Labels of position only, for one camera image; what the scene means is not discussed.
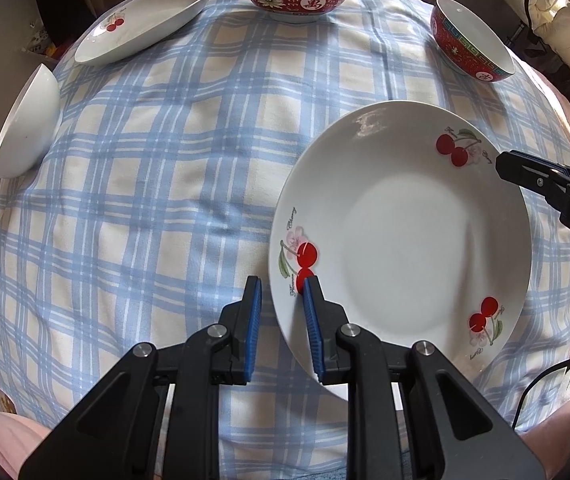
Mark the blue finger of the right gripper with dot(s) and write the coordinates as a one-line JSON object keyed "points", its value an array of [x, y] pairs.
{"points": [[538, 175]]}

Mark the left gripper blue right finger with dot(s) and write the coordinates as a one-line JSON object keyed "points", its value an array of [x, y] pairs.
{"points": [[411, 413]]}

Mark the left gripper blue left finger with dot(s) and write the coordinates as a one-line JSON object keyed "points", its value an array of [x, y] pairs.
{"points": [[156, 406]]}

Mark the large cherry plate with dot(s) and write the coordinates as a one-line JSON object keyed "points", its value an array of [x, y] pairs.
{"points": [[398, 211]]}

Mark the plain white bowl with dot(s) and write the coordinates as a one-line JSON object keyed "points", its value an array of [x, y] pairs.
{"points": [[28, 130]]}

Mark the deep cherry plate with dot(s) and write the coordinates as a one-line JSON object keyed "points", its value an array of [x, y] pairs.
{"points": [[133, 26]]}

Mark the blue plaid tablecloth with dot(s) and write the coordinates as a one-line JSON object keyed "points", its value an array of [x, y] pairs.
{"points": [[156, 199]]}

